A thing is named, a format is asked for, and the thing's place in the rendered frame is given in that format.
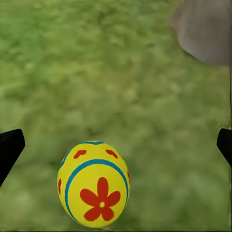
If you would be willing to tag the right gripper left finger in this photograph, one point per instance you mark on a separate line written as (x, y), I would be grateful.
(12, 144)

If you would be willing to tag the easter egg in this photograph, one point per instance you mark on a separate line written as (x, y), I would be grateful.
(93, 184)

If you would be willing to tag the tree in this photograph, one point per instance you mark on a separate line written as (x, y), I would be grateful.
(204, 29)

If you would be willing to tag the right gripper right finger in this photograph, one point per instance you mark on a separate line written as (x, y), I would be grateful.
(224, 143)

